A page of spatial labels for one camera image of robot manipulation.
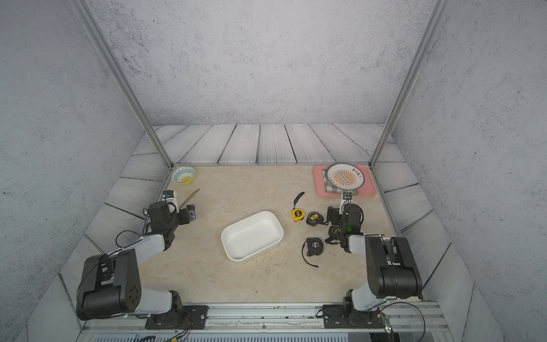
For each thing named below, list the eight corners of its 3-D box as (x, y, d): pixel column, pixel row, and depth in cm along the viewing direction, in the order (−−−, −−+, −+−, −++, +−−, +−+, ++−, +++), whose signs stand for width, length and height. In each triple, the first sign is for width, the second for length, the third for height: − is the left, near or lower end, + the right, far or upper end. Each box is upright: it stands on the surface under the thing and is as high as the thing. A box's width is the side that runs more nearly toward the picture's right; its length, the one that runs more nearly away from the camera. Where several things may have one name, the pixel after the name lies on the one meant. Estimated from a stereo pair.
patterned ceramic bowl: (172, 186, 115) (168, 180, 111) (178, 172, 121) (175, 166, 118) (192, 186, 115) (189, 180, 111) (197, 172, 121) (194, 166, 118)
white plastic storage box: (233, 272, 85) (230, 266, 80) (221, 238, 95) (217, 232, 90) (288, 244, 93) (288, 237, 88) (271, 215, 102) (271, 208, 97)
